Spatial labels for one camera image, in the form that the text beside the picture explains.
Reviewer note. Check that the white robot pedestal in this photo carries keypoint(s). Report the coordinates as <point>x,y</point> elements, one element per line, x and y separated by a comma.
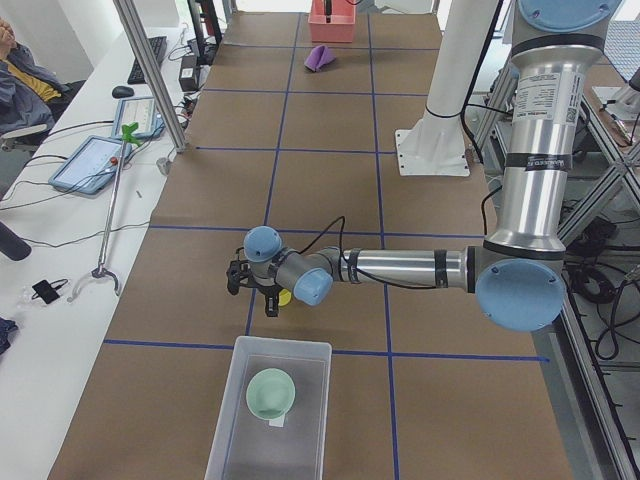
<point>435,145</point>

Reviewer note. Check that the white label in box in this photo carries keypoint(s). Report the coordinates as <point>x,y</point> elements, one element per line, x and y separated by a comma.
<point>277,422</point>

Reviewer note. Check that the aluminium frame post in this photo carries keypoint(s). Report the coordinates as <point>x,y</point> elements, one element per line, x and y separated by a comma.
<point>141,48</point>

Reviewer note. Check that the black power adapter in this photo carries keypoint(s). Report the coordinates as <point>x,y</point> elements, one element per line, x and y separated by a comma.
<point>189,75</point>

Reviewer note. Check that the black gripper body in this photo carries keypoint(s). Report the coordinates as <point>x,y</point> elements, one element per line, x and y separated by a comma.
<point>267,290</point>

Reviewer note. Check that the blue teach pendant far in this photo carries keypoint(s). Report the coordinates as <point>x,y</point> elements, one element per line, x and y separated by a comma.
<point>141,110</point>

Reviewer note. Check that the clear plastic storage box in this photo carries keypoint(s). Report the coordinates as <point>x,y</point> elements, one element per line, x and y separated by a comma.
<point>246,447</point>

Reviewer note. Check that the seated person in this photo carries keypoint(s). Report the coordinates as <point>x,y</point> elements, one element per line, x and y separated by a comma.
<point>31,95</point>

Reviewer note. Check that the light green bowl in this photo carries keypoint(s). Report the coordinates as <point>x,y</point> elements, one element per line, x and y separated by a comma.
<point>270,394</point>

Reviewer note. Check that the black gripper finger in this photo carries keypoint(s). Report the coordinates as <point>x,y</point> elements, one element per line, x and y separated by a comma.
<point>271,306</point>

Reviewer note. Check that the blue teach pendant near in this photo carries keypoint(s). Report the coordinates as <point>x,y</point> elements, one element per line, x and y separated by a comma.
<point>90,167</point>

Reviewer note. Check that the blue teach pendant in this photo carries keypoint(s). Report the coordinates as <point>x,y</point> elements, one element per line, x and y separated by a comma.
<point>90,167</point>
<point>141,110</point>

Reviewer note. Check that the purple cloth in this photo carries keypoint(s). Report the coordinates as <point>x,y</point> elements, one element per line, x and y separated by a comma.
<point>319,57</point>

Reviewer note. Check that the green handled reacher grabber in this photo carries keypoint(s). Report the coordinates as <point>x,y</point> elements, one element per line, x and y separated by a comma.
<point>101,271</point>

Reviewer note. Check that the pink plastic tray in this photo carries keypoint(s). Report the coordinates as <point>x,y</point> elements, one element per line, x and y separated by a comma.
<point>342,27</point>

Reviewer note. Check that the black computer mouse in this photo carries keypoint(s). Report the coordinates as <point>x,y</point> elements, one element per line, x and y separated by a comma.
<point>121,91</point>

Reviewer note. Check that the yellow plastic cup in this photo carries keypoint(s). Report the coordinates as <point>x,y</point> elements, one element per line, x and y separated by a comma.
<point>284,298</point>

